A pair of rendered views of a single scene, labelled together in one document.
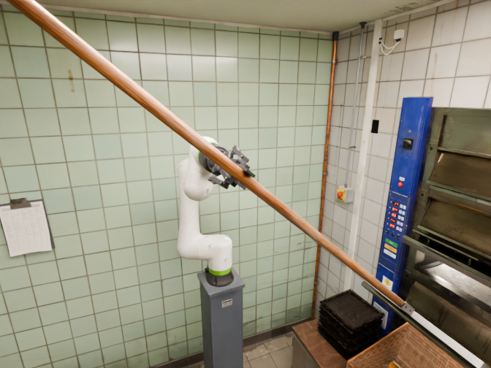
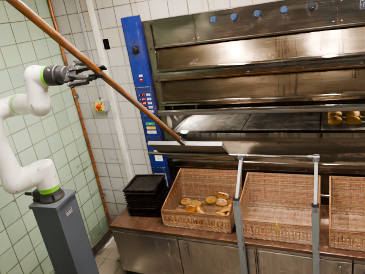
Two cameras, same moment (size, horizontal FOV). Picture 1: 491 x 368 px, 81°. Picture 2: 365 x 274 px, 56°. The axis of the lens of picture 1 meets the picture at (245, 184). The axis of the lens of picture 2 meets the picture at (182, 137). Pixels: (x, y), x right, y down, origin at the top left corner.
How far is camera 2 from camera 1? 99 cm
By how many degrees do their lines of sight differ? 41
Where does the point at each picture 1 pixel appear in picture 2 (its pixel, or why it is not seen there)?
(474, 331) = not seen: hidden behind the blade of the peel
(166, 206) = not seen: outside the picture
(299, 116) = (37, 50)
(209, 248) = (38, 171)
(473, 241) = (193, 96)
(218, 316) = (67, 225)
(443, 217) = (173, 91)
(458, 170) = (170, 57)
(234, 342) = (84, 243)
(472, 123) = (167, 26)
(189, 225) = (11, 161)
